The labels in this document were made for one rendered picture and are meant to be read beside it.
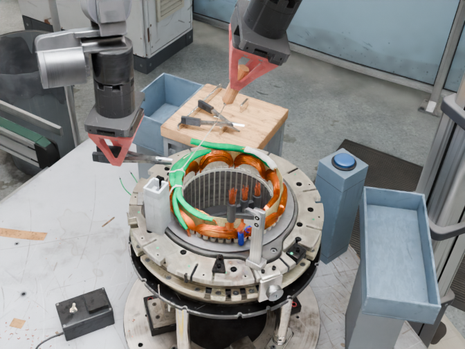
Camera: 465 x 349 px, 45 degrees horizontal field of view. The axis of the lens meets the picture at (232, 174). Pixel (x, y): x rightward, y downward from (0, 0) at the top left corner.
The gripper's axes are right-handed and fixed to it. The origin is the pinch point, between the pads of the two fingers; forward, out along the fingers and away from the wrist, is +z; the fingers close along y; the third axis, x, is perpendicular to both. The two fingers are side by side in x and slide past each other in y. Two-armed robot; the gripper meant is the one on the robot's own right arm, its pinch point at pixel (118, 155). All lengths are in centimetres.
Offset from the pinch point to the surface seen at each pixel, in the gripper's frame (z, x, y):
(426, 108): 109, 107, -207
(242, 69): -18.8, 18.2, 0.8
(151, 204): 1.5, 7.2, 8.3
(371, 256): 12.9, 43.1, 1.0
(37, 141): 42, -40, -51
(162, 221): 4.8, 9.0, 8.2
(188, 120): 7.6, 7.0, -22.6
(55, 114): 86, -67, -122
